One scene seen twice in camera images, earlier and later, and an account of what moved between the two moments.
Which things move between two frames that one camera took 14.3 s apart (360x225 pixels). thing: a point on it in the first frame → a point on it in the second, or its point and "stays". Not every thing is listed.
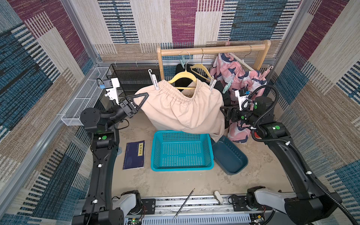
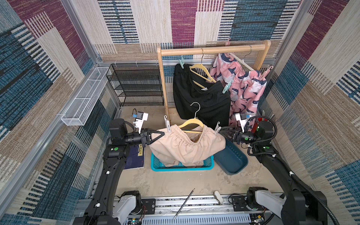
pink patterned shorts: x=235 y=75 stays
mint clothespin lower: x=227 y=87 stays
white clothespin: x=154 y=79 → x=167 y=122
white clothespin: x=213 y=83 → x=217 y=128
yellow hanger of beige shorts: x=185 y=74 → x=193 y=121
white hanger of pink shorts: x=242 y=60 stays
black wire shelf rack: x=133 y=76 stays
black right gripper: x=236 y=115 → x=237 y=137
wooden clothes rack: x=161 y=52 stays
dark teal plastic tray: x=230 y=158 stays
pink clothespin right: x=266 y=72 stays
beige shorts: x=199 y=108 → x=191 y=149
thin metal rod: x=182 y=207 stays
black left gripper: x=129 y=107 → x=146 y=138
